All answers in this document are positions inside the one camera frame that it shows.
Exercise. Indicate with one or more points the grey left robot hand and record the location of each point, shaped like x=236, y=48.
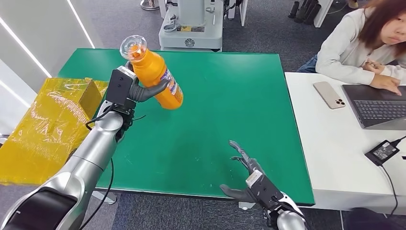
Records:
x=144, y=92

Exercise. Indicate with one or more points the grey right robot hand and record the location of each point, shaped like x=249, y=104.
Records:
x=245, y=158

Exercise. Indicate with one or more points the orange plastic bottle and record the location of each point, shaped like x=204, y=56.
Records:
x=155, y=76

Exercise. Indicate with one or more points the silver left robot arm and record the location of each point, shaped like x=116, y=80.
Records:
x=79, y=171

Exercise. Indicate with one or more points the white table foot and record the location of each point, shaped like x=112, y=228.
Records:
x=246, y=205
x=106, y=197

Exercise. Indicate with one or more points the grey machine base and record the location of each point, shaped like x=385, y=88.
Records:
x=191, y=34

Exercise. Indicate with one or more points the chrome stand base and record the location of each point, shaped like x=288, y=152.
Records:
x=149, y=4

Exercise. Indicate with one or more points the beige smartphone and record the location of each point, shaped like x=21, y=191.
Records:
x=329, y=95

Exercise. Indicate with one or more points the yellow taped cardboard box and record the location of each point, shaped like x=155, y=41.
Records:
x=41, y=133

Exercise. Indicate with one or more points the white panel leg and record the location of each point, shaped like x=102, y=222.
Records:
x=243, y=12

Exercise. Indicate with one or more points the black power adapter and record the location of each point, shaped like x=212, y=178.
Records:
x=382, y=153

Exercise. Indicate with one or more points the grey laptop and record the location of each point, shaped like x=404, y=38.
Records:
x=376, y=108

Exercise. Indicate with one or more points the person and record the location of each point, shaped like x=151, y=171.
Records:
x=342, y=50

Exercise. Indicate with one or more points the black boot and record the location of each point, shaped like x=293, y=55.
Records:
x=308, y=12
x=293, y=10

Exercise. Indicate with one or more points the person's left hand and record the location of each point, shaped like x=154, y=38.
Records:
x=373, y=67

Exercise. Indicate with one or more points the person's hand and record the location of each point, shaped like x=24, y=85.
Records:
x=373, y=67
x=385, y=83

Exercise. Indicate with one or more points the person's right hand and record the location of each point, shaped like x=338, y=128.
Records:
x=385, y=83

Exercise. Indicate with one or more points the white furniture panel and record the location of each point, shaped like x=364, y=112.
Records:
x=323, y=12

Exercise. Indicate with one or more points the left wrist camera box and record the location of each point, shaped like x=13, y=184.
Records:
x=119, y=85

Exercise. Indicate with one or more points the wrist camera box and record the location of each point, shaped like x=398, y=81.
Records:
x=265, y=190
x=119, y=85

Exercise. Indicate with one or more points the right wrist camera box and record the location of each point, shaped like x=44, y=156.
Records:
x=265, y=190

